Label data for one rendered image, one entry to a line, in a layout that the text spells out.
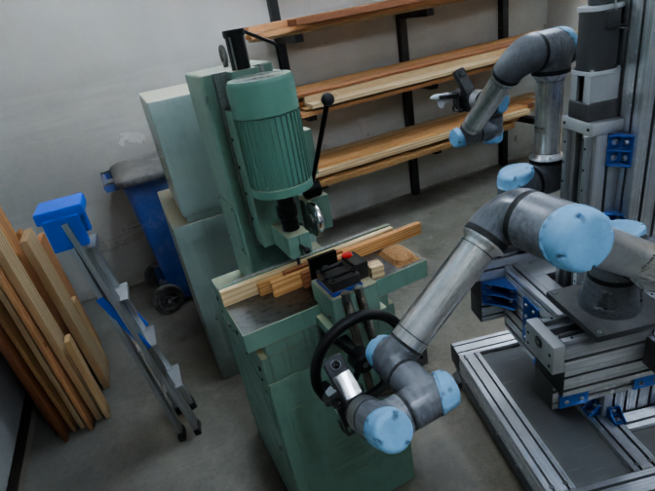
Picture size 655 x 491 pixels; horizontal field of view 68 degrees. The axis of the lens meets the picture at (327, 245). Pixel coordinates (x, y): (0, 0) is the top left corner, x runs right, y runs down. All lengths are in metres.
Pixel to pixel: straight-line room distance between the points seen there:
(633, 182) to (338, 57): 2.77
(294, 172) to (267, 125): 0.14
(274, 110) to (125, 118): 2.40
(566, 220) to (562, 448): 1.13
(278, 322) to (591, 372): 0.85
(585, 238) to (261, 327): 0.81
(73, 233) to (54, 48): 1.82
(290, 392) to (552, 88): 1.24
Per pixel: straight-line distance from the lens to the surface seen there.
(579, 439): 1.94
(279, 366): 1.41
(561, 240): 0.90
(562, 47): 1.72
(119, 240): 3.76
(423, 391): 0.93
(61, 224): 1.92
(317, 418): 1.59
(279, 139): 1.25
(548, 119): 1.77
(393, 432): 0.88
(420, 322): 0.99
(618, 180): 1.57
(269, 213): 1.48
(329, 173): 3.45
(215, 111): 1.47
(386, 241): 1.59
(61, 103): 3.56
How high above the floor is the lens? 1.64
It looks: 26 degrees down
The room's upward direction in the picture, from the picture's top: 10 degrees counter-clockwise
